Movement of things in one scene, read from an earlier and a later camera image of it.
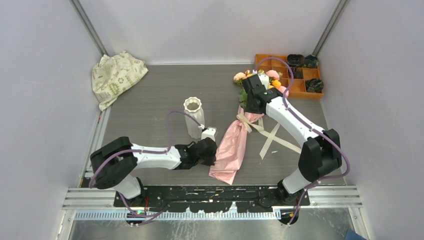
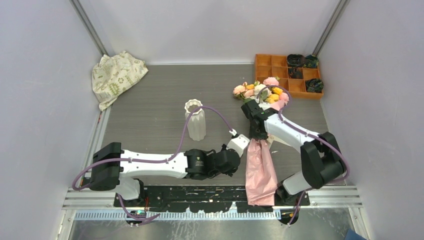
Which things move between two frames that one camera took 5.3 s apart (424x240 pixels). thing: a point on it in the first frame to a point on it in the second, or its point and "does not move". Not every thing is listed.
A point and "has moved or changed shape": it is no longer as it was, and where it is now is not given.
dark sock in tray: x=297 y=73 does not move
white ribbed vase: x=193 y=105 does not move
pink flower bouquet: x=224 y=162 has moved or changed shape
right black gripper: x=248 y=108 to x=254 y=135
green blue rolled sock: x=311 y=61 does not move
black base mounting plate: x=210 y=198 does not move
